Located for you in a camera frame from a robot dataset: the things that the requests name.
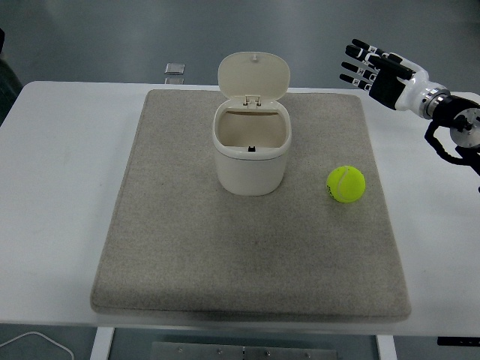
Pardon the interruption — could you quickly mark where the black table control panel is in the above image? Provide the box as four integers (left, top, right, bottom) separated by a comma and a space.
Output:
436, 337, 480, 347

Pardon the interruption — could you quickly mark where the yellow tennis ball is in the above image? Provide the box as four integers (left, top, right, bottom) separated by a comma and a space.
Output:
325, 165, 367, 204

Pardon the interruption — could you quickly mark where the cream bin with flip lid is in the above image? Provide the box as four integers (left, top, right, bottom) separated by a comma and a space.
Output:
211, 52, 293, 197

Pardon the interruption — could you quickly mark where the grey metal plate with screws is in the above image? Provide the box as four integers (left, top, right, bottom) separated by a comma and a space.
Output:
149, 341, 338, 360

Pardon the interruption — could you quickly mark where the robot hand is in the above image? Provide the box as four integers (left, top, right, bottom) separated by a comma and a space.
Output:
339, 38, 437, 113

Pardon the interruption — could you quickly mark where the beige felt mat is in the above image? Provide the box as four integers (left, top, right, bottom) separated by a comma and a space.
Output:
89, 88, 413, 324

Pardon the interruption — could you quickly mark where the white cable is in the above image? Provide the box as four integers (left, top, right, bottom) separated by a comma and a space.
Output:
0, 331, 74, 360

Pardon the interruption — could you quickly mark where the white table leg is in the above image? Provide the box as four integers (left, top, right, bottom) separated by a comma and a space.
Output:
91, 326, 116, 360
376, 333, 398, 360

